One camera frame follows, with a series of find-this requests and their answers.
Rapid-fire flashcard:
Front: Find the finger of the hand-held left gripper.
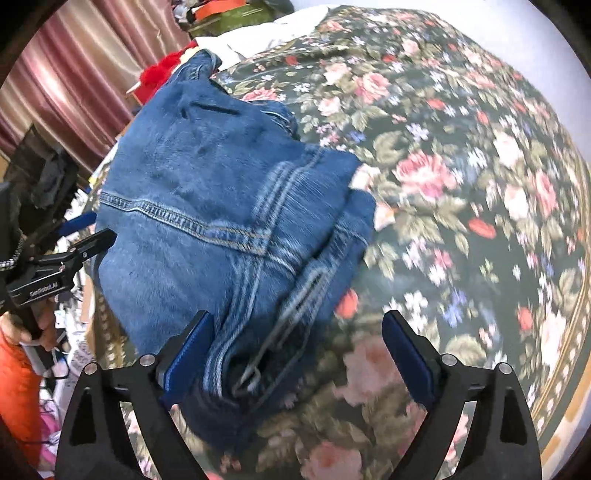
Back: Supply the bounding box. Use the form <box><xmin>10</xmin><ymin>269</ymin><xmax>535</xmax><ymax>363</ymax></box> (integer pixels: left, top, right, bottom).
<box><xmin>48</xmin><ymin>211</ymin><xmax>98</xmax><ymax>241</ymax></box>
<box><xmin>55</xmin><ymin>228</ymin><xmax>118</xmax><ymax>273</ymax></box>

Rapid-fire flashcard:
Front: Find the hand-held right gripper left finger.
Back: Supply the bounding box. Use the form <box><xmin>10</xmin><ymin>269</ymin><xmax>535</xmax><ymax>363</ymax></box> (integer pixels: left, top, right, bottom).
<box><xmin>55</xmin><ymin>310</ymin><xmax>215</xmax><ymax>480</ymax></box>

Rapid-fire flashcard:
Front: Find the floral green bedspread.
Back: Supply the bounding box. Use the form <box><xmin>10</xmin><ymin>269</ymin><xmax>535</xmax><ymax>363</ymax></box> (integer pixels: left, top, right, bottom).
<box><xmin>88</xmin><ymin>4</ymin><xmax>591</xmax><ymax>480</ymax></box>

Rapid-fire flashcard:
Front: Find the red plush toy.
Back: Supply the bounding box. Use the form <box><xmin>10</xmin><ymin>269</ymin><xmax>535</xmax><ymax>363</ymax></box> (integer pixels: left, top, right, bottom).
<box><xmin>134</xmin><ymin>41</ymin><xmax>199</xmax><ymax>107</ymax></box>

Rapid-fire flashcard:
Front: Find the orange box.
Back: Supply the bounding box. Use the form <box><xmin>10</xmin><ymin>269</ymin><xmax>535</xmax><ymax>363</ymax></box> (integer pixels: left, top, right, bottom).
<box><xmin>194</xmin><ymin>0</ymin><xmax>245</xmax><ymax>21</ymax></box>

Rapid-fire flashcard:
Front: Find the person's left hand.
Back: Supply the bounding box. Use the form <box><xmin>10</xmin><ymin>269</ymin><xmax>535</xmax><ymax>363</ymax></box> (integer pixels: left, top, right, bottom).
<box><xmin>0</xmin><ymin>307</ymin><xmax>58</xmax><ymax>352</ymax></box>

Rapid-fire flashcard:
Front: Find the white pillow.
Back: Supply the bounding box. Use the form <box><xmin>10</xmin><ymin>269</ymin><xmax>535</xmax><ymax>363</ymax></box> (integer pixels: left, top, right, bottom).
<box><xmin>196</xmin><ymin>7</ymin><xmax>331</xmax><ymax>70</ymax></box>

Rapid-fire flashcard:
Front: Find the green box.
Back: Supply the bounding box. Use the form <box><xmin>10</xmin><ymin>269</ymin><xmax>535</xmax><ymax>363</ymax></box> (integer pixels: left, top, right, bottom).
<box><xmin>187</xmin><ymin>7</ymin><xmax>269</xmax><ymax>38</ymax></box>

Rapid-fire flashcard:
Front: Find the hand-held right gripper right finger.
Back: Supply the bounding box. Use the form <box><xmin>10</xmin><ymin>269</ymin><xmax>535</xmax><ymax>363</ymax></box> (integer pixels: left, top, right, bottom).
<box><xmin>381</xmin><ymin>310</ymin><xmax>543</xmax><ymax>480</ymax></box>

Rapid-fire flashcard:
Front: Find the pink cloth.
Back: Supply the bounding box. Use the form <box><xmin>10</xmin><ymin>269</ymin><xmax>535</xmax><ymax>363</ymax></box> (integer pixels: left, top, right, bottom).
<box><xmin>39</xmin><ymin>411</ymin><xmax>63</xmax><ymax>472</ymax></box>

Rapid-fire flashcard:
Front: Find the pink satin curtain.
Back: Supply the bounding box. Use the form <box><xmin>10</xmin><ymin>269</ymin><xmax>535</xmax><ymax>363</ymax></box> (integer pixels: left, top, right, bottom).
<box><xmin>0</xmin><ymin>0</ymin><xmax>195</xmax><ymax>158</ymax></box>

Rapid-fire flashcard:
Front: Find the blue denim jacket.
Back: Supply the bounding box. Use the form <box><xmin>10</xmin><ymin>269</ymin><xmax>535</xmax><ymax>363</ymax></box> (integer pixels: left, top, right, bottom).
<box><xmin>92</xmin><ymin>48</ymin><xmax>377</xmax><ymax>455</ymax></box>

